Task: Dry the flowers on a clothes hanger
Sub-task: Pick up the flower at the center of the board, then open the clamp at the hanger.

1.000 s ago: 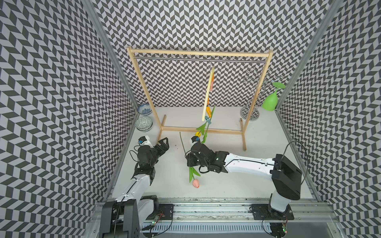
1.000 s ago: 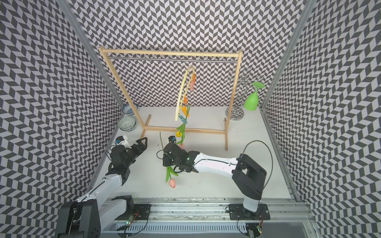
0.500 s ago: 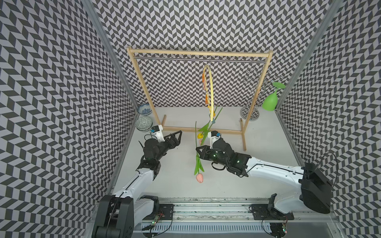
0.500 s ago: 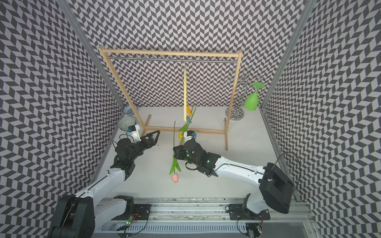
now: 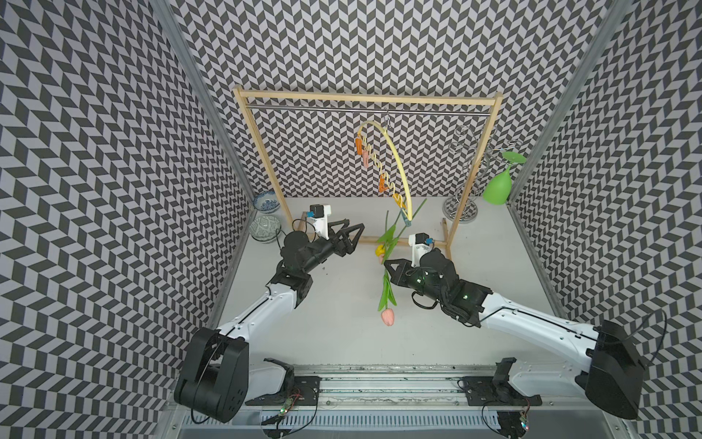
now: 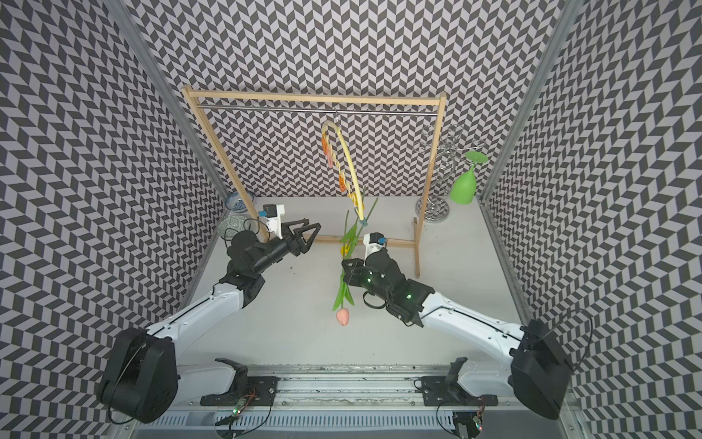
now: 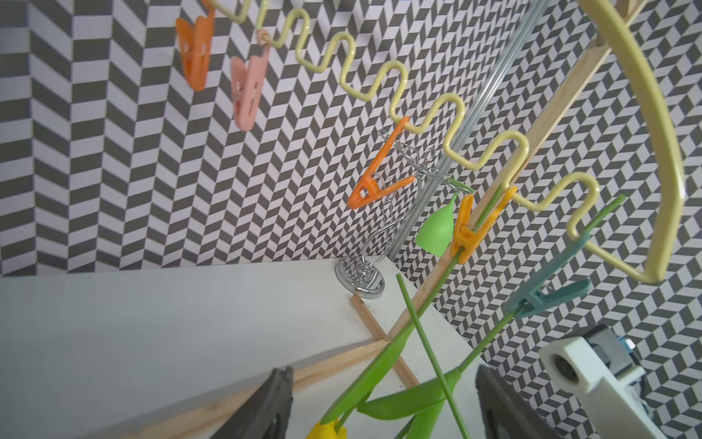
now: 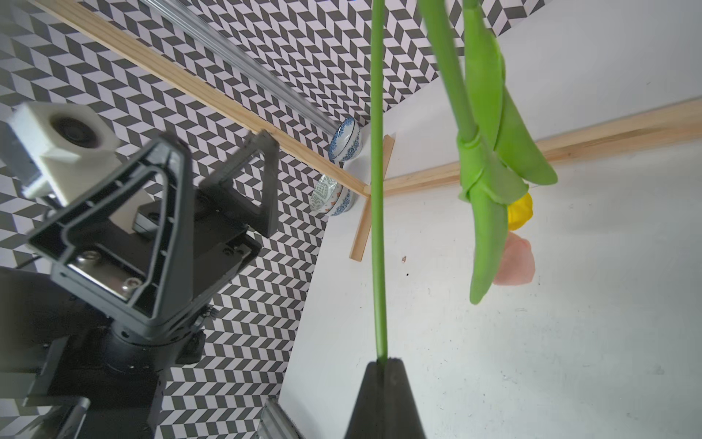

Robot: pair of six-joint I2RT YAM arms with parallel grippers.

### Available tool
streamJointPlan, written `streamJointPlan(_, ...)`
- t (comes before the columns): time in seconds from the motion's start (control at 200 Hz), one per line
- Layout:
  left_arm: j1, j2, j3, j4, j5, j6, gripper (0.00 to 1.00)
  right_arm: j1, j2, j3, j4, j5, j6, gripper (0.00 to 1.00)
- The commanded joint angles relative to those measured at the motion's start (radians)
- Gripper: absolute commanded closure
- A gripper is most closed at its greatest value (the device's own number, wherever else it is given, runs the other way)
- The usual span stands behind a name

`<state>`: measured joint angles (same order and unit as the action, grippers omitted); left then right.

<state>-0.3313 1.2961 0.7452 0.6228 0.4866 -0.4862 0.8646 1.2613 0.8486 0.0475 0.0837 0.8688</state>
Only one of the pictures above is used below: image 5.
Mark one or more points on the yellow arched peg hanger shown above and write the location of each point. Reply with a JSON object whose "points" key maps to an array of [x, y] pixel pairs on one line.
{"points": [[403, 188]]}

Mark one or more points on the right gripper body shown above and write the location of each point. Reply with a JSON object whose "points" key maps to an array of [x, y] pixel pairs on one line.
{"points": [[418, 283]]}

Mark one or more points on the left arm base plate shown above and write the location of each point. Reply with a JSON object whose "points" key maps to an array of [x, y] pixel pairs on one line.
{"points": [[305, 387]]}

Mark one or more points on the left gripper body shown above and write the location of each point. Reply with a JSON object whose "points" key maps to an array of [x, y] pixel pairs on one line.
{"points": [[320, 250]]}

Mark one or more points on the wooden clothes rack frame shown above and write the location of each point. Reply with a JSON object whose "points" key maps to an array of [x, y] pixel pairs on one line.
{"points": [[243, 96]]}

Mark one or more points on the yellow orange clothes peg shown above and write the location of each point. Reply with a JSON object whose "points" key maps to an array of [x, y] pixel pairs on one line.
{"points": [[399, 199]]}

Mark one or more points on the green plastic wine glass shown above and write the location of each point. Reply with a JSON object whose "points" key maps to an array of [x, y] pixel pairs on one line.
{"points": [[499, 187]]}

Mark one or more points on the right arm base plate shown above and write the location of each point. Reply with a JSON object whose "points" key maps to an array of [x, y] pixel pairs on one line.
{"points": [[502, 392]]}

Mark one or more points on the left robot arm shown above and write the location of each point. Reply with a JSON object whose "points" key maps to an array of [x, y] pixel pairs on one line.
{"points": [[217, 378]]}

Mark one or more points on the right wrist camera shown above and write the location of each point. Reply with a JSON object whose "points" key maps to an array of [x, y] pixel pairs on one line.
{"points": [[421, 243]]}

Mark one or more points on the metal rack rod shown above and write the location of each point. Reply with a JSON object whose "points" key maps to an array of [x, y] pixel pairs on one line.
{"points": [[325, 109]]}

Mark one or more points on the yellow tulip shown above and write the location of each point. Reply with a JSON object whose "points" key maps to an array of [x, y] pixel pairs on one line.
{"points": [[386, 243]]}

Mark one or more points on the aluminium front rail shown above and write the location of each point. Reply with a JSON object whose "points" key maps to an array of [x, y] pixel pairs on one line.
{"points": [[400, 402]]}

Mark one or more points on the metal wire glass stand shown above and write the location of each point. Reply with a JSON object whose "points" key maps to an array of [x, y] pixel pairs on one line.
{"points": [[501, 157]]}

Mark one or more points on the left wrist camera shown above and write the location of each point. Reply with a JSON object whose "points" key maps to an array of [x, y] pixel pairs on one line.
{"points": [[318, 215]]}

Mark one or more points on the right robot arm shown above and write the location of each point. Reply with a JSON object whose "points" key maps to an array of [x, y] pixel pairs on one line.
{"points": [[600, 363]]}

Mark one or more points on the blue patterned bowl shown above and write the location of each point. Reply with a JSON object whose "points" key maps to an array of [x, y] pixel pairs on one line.
{"points": [[266, 202]]}

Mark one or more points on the green patterned bowl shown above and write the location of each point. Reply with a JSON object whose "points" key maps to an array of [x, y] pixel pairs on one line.
{"points": [[265, 228]]}

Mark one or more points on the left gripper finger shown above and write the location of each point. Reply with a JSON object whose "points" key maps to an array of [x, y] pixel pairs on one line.
{"points": [[347, 239], [338, 227]]}

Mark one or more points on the pink tulip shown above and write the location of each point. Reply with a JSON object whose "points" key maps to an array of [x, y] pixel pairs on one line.
{"points": [[387, 299], [401, 228]]}

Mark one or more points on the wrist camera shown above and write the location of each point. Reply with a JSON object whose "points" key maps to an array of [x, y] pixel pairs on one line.
{"points": [[318, 215], [421, 243]]}

